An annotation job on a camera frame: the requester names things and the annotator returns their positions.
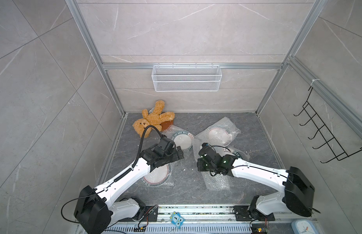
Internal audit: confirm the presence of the bubble wrapped plate back middle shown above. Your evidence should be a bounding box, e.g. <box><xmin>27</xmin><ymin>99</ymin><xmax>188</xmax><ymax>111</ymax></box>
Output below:
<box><xmin>163</xmin><ymin>125</ymin><xmax>195</xmax><ymax>150</ymax></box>

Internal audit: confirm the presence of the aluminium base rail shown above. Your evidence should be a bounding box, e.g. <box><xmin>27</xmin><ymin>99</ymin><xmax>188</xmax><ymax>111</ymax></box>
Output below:
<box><xmin>103</xmin><ymin>204</ymin><xmax>319</xmax><ymax>234</ymax></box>

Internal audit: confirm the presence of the bubble wrapped plate front left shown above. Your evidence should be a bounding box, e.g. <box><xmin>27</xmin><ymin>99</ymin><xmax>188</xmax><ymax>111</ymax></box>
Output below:
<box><xmin>141</xmin><ymin>164</ymin><xmax>174</xmax><ymax>187</ymax></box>

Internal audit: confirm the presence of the bubble wrapped plate back right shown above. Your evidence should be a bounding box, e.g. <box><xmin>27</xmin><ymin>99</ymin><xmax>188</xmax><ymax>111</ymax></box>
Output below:
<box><xmin>196</xmin><ymin>117</ymin><xmax>241</xmax><ymax>146</ymax></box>

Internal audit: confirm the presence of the black wire hook rack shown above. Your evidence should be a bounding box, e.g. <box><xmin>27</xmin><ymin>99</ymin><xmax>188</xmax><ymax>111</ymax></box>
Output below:
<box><xmin>293</xmin><ymin>87</ymin><xmax>362</xmax><ymax>164</ymax></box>

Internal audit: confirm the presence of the white wire mesh basket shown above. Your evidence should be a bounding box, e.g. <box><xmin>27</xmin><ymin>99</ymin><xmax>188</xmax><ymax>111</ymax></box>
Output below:
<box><xmin>151</xmin><ymin>65</ymin><xmax>222</xmax><ymax>92</ymax></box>

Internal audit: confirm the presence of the bubble wrapped plate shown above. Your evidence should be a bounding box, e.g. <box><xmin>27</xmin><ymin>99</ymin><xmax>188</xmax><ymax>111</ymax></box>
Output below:
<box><xmin>141</xmin><ymin>164</ymin><xmax>174</xmax><ymax>187</ymax></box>
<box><xmin>163</xmin><ymin>125</ymin><xmax>195</xmax><ymax>150</ymax></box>
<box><xmin>196</xmin><ymin>117</ymin><xmax>241</xmax><ymax>146</ymax></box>

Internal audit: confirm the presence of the white and blue clock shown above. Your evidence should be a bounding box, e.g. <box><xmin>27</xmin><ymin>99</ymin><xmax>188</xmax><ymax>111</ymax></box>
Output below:
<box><xmin>291</xmin><ymin>219</ymin><xmax>319</xmax><ymax>234</ymax></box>

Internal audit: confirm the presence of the blue cartoon toy figure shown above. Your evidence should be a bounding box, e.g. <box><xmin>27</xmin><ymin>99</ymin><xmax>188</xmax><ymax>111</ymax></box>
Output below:
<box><xmin>170</xmin><ymin>212</ymin><xmax>185</xmax><ymax>229</ymax></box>

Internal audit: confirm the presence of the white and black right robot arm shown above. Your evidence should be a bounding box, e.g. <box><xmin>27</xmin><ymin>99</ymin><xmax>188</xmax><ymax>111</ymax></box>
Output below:
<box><xmin>197</xmin><ymin>143</ymin><xmax>315</xmax><ymax>221</ymax></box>

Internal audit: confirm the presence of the brown teddy bear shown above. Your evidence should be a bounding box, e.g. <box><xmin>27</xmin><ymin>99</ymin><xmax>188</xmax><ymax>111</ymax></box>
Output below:
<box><xmin>132</xmin><ymin>100</ymin><xmax>175</xmax><ymax>138</ymax></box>

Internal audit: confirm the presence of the brown wooden block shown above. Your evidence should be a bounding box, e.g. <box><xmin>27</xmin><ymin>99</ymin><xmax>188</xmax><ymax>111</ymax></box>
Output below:
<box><xmin>161</xmin><ymin>120</ymin><xmax>174</xmax><ymax>132</ymax></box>

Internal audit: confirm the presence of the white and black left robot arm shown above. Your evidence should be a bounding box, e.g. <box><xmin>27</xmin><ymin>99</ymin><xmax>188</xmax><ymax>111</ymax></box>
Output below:
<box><xmin>74</xmin><ymin>136</ymin><xmax>184</xmax><ymax>234</ymax></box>

